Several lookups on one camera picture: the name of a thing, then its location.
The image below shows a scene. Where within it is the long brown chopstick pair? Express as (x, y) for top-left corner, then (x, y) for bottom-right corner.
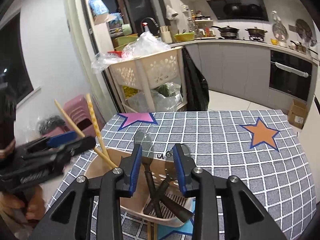
(54, 99), (117, 168)

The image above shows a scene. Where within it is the beige utensil caddy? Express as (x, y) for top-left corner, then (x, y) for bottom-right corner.
(85, 148), (193, 227)

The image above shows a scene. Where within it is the dark spoon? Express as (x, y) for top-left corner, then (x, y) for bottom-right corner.
(143, 148), (176, 215)
(133, 129), (164, 219)

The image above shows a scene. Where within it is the light wooden chopstick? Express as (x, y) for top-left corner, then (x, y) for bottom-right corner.
(85, 93), (110, 161)

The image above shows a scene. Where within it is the person left hand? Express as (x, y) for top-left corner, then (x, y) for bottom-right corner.
(0, 139), (47, 228)

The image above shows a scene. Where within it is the pink stool short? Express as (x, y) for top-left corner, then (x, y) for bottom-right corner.
(44, 126), (70, 137)

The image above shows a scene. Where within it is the pink stool tall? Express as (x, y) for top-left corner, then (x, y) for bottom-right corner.
(63, 95), (96, 137)

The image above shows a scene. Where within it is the checkered blue tablecloth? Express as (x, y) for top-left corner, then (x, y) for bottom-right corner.
(46, 109), (317, 240)

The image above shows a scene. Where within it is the cardboard box on floor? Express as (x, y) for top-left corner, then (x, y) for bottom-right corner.
(288, 99), (308, 129)

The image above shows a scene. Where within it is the beige basket trolley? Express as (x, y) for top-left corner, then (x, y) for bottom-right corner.
(104, 46), (187, 113)

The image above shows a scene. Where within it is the black hanging bag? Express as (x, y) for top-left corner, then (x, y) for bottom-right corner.
(182, 47), (209, 112)

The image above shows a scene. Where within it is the black built-in oven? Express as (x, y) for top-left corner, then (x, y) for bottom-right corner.
(269, 50), (312, 101)

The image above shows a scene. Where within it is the green colander basket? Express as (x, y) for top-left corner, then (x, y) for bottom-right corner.
(174, 33), (195, 42)

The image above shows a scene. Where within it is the black wok on stove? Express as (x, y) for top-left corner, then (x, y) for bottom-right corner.
(212, 25), (239, 39)

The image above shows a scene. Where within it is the black range hood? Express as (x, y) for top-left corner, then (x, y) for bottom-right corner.
(206, 0), (268, 22)

